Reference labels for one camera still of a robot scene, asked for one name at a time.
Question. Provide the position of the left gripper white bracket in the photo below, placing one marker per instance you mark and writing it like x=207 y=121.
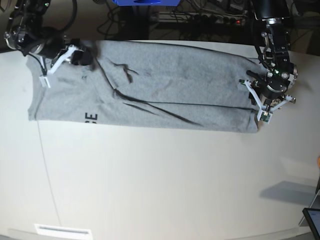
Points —
x=266 y=111

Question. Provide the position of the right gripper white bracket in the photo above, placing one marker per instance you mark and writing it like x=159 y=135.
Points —
x=81 y=58

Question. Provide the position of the grey T-shirt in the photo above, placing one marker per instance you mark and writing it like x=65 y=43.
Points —
x=154 y=85

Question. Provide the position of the power strip with red light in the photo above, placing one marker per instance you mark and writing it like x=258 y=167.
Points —
x=224 y=19

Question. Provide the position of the tablet with black frame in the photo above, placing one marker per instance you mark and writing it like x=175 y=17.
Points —
x=312 y=217

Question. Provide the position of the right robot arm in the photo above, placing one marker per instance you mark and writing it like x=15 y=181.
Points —
x=49 y=46

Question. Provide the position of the white label strip on table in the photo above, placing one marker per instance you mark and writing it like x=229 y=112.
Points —
x=63 y=232

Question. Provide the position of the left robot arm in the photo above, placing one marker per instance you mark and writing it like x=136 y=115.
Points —
x=269 y=91

